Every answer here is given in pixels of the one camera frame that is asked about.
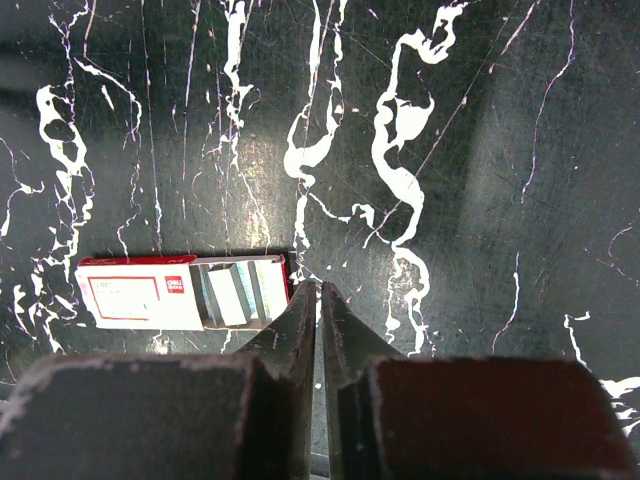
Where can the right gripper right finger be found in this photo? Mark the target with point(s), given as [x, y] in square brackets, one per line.
[394, 417]

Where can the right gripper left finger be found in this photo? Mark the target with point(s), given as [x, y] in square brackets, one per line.
[245, 415]

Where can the red white staple box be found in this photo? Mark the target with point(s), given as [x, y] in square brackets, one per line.
[184, 292]

